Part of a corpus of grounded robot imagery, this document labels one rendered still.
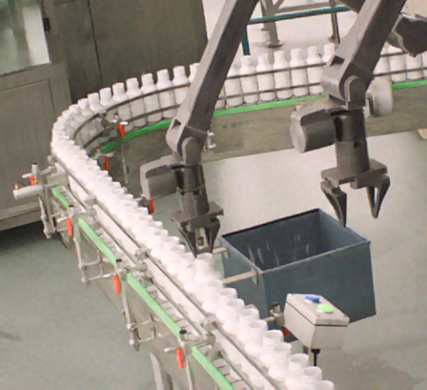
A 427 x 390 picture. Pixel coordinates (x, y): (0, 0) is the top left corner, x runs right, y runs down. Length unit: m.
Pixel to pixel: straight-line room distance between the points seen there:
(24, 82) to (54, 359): 1.54
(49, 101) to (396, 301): 2.02
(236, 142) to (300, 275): 1.29
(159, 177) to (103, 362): 2.46
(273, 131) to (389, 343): 0.96
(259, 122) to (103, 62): 3.73
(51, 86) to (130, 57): 2.16
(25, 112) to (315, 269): 3.01
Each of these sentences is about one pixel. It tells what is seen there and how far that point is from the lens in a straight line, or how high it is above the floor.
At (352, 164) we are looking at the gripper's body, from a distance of 2.08.
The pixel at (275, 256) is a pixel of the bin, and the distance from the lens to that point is 3.44.
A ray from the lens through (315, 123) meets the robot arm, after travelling 2.03.
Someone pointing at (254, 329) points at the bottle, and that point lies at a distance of 2.32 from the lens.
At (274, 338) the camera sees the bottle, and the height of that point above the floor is 1.16.
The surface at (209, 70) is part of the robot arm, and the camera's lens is 2.44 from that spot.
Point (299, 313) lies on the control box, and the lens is 2.49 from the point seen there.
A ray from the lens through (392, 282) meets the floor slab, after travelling 5.18.
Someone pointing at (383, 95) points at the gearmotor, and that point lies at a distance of 4.24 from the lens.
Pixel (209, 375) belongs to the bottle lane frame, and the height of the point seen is 0.98.
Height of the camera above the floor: 2.20
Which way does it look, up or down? 19 degrees down
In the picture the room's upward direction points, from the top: 9 degrees counter-clockwise
